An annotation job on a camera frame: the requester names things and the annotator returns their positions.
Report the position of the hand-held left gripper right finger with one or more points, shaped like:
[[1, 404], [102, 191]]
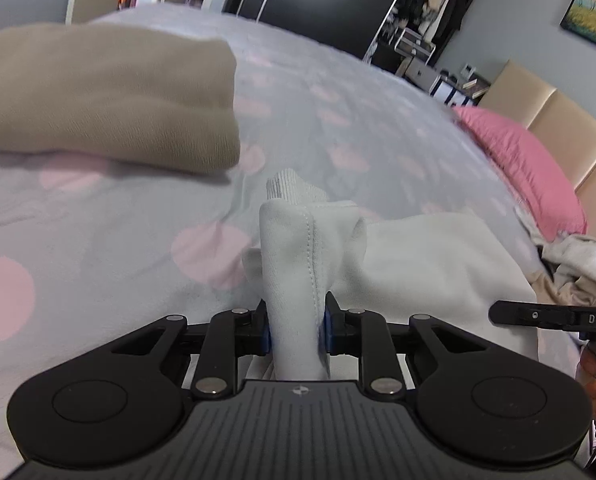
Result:
[[327, 335]]

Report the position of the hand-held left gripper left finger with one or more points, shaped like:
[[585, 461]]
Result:
[[265, 340]]

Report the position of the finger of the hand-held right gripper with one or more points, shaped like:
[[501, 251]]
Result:
[[528, 315]]

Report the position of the white sweatshirt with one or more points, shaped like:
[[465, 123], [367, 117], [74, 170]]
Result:
[[428, 265]]

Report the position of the beige fleece pants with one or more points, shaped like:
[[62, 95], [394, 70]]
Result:
[[103, 95]]

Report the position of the tan cloth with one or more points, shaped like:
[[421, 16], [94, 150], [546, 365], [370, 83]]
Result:
[[553, 287]]

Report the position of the cream knit sweater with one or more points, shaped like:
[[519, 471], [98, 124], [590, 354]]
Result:
[[583, 260]]

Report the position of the pink pillow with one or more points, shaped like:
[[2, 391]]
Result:
[[523, 160]]

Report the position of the beige padded headboard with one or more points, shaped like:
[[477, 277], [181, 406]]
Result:
[[568, 135]]

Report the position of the white nightstand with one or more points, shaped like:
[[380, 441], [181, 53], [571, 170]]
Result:
[[428, 77]]

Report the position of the white storage box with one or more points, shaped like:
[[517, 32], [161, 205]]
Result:
[[413, 45]]

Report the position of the dark sliding-door wardrobe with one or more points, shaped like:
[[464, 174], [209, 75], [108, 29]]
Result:
[[323, 5]]

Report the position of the framed wall painting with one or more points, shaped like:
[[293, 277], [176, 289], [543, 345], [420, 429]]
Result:
[[593, 20]]

